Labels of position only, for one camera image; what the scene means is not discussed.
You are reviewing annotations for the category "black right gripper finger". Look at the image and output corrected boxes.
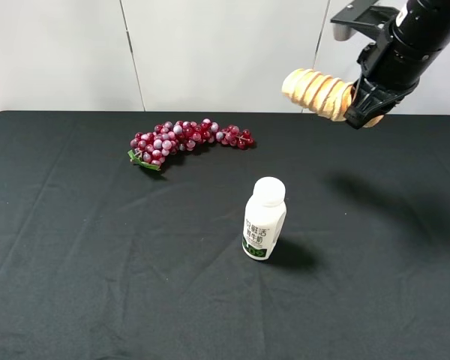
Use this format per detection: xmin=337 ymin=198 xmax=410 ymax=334
xmin=344 ymin=76 xmax=398 ymax=129

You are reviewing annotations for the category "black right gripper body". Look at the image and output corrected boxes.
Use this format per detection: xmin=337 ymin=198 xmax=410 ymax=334
xmin=355 ymin=1 xmax=450 ymax=98

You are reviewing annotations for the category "striped bread loaf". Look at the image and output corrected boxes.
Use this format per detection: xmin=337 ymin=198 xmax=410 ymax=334
xmin=280 ymin=67 xmax=384 ymax=129

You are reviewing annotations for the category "white milk bottle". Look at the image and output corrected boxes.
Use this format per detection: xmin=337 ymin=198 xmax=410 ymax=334
xmin=242 ymin=176 xmax=287 ymax=261

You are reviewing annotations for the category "red grape bunch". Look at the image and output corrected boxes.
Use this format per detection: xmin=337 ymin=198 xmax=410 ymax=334
xmin=127 ymin=118 xmax=256 ymax=171

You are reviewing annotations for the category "black tablecloth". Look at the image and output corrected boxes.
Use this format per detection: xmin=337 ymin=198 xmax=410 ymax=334
xmin=0 ymin=111 xmax=450 ymax=359

